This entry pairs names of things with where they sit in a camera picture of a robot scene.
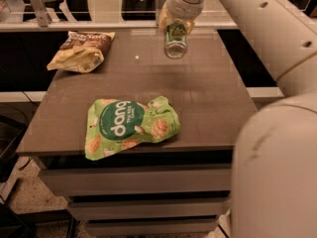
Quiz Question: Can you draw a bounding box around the green soda can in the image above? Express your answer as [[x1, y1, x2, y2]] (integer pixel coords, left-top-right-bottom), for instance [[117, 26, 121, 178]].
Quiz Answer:
[[164, 20, 187, 60]]

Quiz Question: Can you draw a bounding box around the black office chair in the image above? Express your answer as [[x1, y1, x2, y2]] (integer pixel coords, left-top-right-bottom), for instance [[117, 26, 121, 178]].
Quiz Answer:
[[121, 0, 164, 21]]

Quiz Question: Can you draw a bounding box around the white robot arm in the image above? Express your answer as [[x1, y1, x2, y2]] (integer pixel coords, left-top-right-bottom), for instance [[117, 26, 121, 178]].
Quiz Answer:
[[161, 0, 317, 238]]

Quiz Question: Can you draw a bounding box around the yellow brown chips bag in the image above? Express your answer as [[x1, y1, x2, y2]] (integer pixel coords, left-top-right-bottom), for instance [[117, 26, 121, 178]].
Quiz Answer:
[[47, 32, 115, 73]]

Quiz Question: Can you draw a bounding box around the glass partition railing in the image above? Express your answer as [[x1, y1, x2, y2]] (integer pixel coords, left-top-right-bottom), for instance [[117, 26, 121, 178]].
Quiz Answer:
[[0, 0, 238, 32]]

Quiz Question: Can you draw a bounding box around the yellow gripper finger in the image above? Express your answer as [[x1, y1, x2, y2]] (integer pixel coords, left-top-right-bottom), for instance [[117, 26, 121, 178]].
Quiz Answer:
[[181, 19, 195, 35], [158, 4, 174, 33]]

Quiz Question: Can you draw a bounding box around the grey drawer cabinet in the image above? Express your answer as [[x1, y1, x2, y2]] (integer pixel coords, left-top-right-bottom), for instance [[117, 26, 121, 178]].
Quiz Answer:
[[19, 30, 256, 238]]

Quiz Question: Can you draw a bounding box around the green dang chips bag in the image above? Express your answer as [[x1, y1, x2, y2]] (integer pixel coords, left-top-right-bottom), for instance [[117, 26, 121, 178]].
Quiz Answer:
[[85, 96, 180, 161]]

